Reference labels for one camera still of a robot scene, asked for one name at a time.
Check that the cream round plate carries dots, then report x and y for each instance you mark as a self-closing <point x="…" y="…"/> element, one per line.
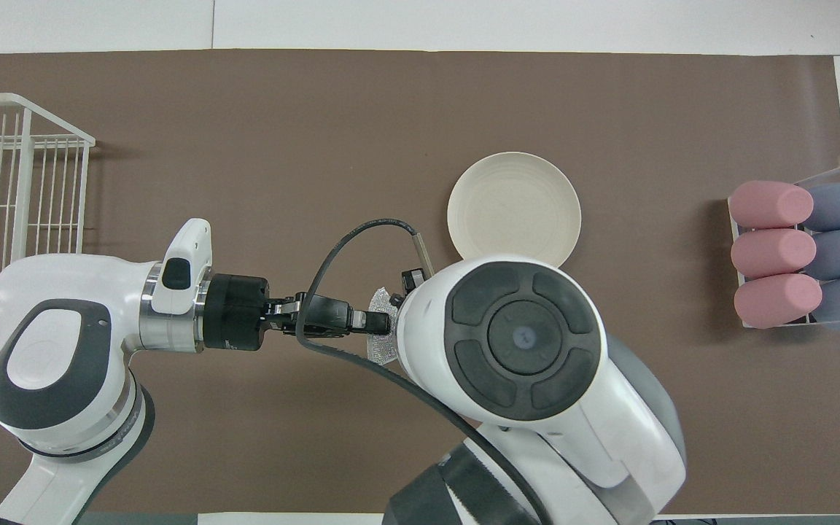
<point x="513" y="204"/>

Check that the pink plastic cup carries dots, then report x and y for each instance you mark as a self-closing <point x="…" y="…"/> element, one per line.
<point x="774" y="300"/>
<point x="770" y="204"/>
<point x="770" y="253"/>

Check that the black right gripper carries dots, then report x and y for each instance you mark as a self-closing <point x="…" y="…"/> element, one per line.
<point x="414" y="281"/>

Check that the silver glittery scouring sponge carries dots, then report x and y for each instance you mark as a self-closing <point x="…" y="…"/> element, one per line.
<point x="382" y="346"/>

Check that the brown table mat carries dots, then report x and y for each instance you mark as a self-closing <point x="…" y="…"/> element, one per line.
<point x="245" y="146"/>

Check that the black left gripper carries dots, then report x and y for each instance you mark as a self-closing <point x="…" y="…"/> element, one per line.
<point x="234" y="312"/>

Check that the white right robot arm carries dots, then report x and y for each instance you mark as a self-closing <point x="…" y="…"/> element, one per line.
<point x="537" y="379"/>

